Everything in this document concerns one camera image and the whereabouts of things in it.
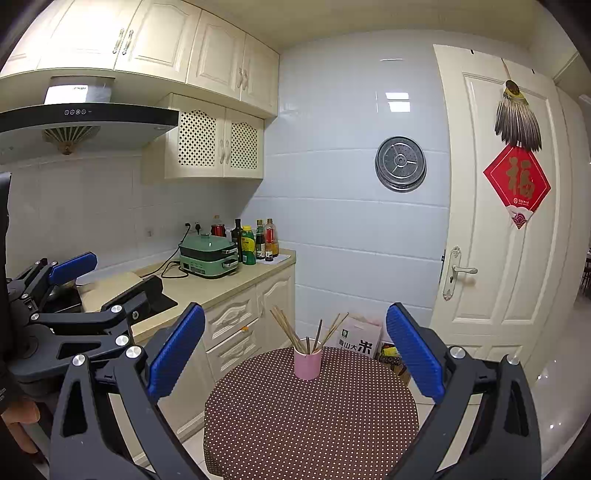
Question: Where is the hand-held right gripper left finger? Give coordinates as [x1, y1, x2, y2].
[50, 302, 218, 480]

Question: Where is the feather fan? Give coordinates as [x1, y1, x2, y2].
[495, 80, 543, 152]

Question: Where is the cream wall cabinet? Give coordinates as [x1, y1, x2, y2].
[0, 0, 280, 120]

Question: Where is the beige cutting board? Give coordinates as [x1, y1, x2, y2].
[78, 272, 144, 315]

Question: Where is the orange bottle red label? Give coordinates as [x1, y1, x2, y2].
[264, 218, 280, 258]

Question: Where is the cream lattice door cabinet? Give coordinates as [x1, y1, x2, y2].
[142, 92, 265, 182]

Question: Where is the white rice bag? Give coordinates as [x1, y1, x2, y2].
[325, 316, 383, 358]

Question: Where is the dark olive oil bottle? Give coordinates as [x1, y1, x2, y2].
[231, 218, 244, 264]

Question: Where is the white door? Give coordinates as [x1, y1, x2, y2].
[433, 44, 575, 374]

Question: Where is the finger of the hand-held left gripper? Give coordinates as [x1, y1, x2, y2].
[7, 251, 99, 306]
[27, 276, 165, 361]

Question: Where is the pink cup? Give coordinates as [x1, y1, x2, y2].
[294, 338, 322, 380]

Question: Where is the red diamond door decoration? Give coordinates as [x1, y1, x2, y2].
[483, 145, 551, 230]

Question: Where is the green electric cooker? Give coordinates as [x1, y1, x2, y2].
[178, 233, 241, 279]

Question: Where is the black power cable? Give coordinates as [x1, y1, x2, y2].
[139, 258, 190, 280]

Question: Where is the metal door handle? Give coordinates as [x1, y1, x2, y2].
[442, 247, 478, 302]

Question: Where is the black range hood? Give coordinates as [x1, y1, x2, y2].
[0, 76, 180, 158]

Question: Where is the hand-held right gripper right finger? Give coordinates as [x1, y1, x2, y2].
[383, 302, 542, 480]

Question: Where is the round metal steamer rack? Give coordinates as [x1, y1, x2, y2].
[375, 136, 428, 193]

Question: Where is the bunch of wooden chopsticks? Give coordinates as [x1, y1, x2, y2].
[269, 305, 350, 356]

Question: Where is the cream base cabinet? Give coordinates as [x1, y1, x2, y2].
[111, 265, 296, 444]

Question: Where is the yellow green bottle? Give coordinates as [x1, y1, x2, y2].
[241, 225, 257, 266]

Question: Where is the person's left hand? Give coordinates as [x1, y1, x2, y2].
[1, 399, 42, 456]

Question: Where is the black hob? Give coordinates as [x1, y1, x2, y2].
[129, 295, 178, 324]

